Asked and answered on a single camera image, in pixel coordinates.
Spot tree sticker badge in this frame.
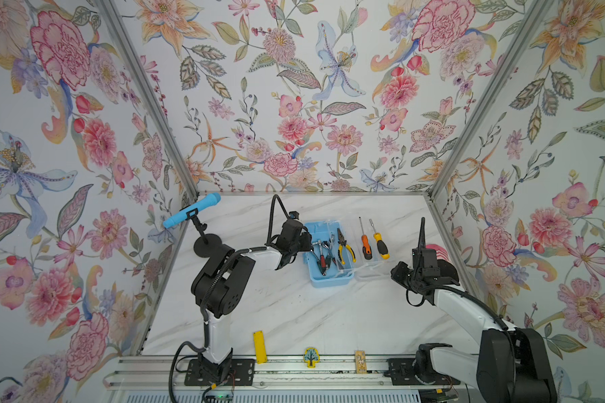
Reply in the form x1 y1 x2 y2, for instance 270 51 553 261
304 347 320 369

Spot light blue plastic toolbox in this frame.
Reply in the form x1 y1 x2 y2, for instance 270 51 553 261
301 217 392 288

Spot pink striped sock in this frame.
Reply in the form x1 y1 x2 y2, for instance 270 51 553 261
426 243 450 261

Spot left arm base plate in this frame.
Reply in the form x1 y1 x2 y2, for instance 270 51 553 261
184 354 256 386

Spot orange handled screwdriver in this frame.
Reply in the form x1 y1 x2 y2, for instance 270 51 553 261
359 217 373 260

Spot dark red handled pliers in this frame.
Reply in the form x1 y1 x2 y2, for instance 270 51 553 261
313 241 334 276

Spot yellow rectangular block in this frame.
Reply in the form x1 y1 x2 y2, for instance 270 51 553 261
253 331 268 364

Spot black microphone stand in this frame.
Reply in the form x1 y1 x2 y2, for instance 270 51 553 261
189 214 222 258

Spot aluminium front rail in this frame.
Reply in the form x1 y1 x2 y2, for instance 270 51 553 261
104 353 474 393

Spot blue toy microphone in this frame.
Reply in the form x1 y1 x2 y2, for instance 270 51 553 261
163 193 221 228

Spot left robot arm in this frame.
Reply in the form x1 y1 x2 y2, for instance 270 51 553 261
191 213 312 380

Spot small wooden tag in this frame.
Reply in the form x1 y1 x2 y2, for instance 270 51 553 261
355 350 367 374

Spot yellow handled pliers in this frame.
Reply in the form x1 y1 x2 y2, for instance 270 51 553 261
337 228 356 265

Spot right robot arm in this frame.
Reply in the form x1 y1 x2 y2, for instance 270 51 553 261
391 247 558 402

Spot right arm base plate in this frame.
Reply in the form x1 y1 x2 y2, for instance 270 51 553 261
383 344 460 386

